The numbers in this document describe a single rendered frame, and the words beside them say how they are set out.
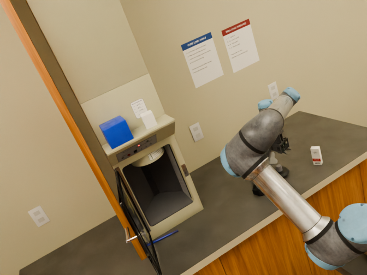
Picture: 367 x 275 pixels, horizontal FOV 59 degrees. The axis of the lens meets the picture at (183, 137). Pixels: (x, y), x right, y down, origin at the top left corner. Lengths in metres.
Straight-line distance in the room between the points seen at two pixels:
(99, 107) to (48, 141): 0.54
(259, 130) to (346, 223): 0.38
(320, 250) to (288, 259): 0.72
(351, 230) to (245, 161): 0.37
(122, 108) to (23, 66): 0.60
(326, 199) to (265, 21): 1.16
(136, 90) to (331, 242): 0.94
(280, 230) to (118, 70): 1.08
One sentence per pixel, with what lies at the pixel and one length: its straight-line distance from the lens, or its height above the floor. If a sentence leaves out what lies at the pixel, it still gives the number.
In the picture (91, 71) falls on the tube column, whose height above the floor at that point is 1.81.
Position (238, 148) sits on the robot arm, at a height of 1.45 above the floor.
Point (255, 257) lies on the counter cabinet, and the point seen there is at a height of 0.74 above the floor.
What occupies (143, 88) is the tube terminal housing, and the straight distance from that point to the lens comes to 1.44.
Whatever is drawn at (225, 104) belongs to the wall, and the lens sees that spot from 2.13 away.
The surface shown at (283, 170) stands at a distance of 1.79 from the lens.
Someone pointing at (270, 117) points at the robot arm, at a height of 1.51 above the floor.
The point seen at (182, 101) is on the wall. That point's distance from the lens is 1.98.
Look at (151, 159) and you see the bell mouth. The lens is 1.54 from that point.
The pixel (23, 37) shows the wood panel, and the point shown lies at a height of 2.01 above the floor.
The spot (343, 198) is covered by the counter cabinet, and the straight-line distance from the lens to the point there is 1.95.
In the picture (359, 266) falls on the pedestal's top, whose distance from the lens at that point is 1.35.
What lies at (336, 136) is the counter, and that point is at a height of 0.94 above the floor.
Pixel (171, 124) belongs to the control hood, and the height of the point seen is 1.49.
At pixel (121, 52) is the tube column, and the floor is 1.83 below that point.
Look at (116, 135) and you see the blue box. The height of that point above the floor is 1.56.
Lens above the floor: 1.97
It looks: 23 degrees down
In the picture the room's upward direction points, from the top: 21 degrees counter-clockwise
